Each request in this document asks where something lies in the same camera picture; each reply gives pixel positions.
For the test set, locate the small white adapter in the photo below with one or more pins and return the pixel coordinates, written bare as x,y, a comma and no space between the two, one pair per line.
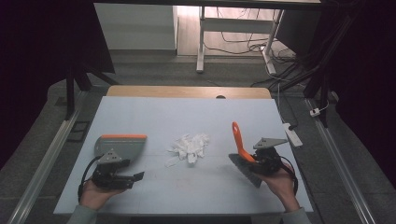
315,112

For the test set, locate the person's left hand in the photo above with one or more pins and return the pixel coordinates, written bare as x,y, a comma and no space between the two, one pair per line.
93,196

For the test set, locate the white desk frame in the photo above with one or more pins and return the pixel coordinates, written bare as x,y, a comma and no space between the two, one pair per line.
236,25

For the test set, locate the black plug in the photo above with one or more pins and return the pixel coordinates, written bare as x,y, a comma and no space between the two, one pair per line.
292,127

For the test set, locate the white power strip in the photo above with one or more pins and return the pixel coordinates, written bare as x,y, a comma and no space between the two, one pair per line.
294,137

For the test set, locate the aluminium floor rail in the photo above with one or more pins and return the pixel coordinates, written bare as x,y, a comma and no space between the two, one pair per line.
339,161
46,161

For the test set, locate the black metal stand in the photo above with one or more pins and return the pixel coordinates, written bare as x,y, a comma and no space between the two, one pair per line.
320,74

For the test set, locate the pile of white paper scraps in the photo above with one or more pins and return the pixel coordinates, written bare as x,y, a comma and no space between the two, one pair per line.
190,147

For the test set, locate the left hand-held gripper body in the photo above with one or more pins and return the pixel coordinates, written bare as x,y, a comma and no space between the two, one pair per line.
107,172

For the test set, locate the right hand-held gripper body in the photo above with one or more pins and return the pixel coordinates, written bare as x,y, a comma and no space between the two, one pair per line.
268,160

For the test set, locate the black tripod stand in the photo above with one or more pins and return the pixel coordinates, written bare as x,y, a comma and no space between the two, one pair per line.
70,93

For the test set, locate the white cabinet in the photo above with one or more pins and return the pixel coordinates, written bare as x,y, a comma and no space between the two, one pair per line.
135,26

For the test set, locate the dark curtain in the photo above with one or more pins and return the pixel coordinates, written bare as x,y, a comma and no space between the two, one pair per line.
367,77
37,46

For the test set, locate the wooden table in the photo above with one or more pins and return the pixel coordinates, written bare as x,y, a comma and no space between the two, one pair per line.
171,91

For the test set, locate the black rectangular floor frame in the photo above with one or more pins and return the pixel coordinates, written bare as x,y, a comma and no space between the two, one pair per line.
69,138

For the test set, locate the person's right hand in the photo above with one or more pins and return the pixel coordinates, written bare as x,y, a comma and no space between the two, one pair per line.
281,185

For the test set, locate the grey dustpan with orange edge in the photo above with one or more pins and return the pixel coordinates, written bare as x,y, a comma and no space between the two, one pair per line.
124,147

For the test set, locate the pale blue table board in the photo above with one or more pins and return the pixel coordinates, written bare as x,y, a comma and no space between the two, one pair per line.
193,118

